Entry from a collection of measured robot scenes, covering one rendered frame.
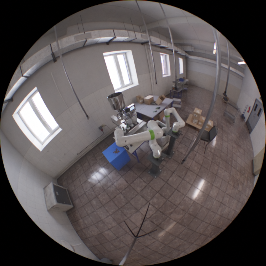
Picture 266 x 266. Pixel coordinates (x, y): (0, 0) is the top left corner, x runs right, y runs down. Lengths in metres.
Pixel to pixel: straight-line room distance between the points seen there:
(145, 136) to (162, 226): 2.18
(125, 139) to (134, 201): 1.76
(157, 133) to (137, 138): 0.22
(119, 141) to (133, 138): 0.13
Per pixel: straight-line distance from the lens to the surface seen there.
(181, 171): 2.44
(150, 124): 1.00
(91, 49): 3.04
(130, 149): 1.79
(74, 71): 2.73
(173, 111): 1.89
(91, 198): 2.78
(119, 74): 3.67
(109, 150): 2.16
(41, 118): 3.26
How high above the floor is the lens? 2.21
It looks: 45 degrees down
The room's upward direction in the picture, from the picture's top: 16 degrees counter-clockwise
